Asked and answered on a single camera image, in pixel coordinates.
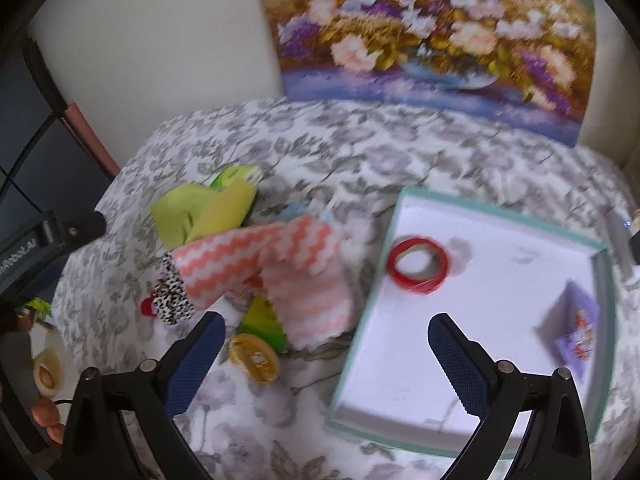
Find black white leopard scrunchie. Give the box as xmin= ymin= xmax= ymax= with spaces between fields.
xmin=152 ymin=252 xmax=195 ymax=325

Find floral flower painting canvas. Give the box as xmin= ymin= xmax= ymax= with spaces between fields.
xmin=262 ymin=0 xmax=596 ymax=145

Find black power adapter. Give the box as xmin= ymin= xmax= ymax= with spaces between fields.
xmin=628 ymin=214 xmax=640 ymax=266

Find pink white striped fluffy cloth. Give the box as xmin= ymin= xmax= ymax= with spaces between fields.
xmin=171 ymin=214 xmax=356 ymax=350

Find red tape roll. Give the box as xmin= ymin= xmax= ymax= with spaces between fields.
xmin=385 ymin=237 xmax=450 ymax=295

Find teal rimmed white box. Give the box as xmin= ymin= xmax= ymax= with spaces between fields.
xmin=326 ymin=188 xmax=616 ymax=457

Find grey floral tablecloth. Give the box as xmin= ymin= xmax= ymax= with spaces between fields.
xmin=53 ymin=100 xmax=639 ymax=479

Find green leaf packet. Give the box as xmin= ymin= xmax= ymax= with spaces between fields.
xmin=238 ymin=296 xmax=288 ymax=354

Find blue face mask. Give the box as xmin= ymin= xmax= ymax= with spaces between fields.
xmin=255 ymin=200 xmax=335 ymax=224

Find green tissue packet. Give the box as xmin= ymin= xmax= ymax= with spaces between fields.
xmin=209 ymin=165 xmax=262 ymax=191

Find purple card packet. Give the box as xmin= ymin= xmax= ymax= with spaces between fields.
xmin=535 ymin=281 xmax=600 ymax=380

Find orange gold round object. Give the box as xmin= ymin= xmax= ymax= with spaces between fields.
xmin=229 ymin=334 xmax=280 ymax=385

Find red pink pipe-cleaner flower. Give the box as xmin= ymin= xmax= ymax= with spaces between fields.
xmin=140 ymin=296 xmax=156 ymax=318

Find yellow-green microfiber cloth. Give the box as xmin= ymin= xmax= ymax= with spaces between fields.
xmin=151 ymin=179 xmax=257 ymax=250

